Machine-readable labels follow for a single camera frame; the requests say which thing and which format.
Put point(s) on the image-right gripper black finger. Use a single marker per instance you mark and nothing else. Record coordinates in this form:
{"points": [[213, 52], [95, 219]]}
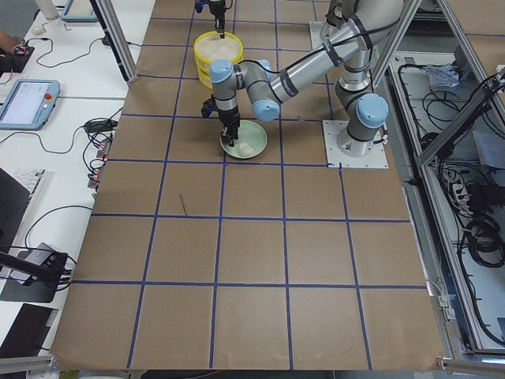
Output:
{"points": [[234, 130], [226, 134]]}

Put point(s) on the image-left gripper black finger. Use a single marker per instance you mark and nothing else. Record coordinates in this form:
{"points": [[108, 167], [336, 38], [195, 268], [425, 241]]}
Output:
{"points": [[220, 25]]}

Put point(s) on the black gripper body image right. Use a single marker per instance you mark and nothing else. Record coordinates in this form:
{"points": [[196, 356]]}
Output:
{"points": [[230, 117]]}

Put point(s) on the yellow steamer layer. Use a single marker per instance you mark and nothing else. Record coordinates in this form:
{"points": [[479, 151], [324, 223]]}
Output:
{"points": [[203, 70], [236, 59]]}

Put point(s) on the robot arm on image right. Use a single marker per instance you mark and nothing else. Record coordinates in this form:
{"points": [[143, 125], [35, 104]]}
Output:
{"points": [[351, 31]]}

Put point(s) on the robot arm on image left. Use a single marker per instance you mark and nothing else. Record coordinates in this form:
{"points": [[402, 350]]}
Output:
{"points": [[218, 9]]}

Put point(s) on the white steamer cloth liner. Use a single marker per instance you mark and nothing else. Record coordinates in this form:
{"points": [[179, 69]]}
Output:
{"points": [[212, 47]]}

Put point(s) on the light green plate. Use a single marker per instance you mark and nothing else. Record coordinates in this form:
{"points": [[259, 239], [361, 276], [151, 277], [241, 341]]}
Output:
{"points": [[251, 133]]}

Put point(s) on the white bun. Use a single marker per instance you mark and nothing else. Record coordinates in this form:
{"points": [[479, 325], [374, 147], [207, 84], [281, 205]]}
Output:
{"points": [[245, 150]]}

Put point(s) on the blue teach pendant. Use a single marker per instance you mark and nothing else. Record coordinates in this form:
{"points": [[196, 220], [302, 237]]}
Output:
{"points": [[29, 104]]}

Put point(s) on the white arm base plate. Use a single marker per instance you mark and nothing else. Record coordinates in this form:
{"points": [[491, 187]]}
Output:
{"points": [[319, 31], [344, 152]]}

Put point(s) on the aluminium frame post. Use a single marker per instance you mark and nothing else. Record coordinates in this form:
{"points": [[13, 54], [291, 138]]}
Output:
{"points": [[108, 19]]}

